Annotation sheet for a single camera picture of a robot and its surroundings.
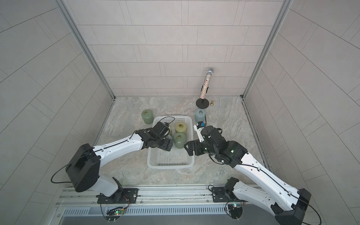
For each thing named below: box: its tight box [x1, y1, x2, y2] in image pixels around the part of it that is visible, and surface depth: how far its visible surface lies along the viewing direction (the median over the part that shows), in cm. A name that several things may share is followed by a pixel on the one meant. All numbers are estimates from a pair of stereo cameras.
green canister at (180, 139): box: [173, 132, 187, 149], surface depth 86 cm
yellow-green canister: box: [175, 121, 188, 133], surface depth 90 cm
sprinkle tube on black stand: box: [195, 67, 214, 109], surface depth 98 cm
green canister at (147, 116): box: [141, 109, 155, 125], surface depth 98 cm
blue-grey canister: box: [195, 108, 206, 123], surface depth 98 cm
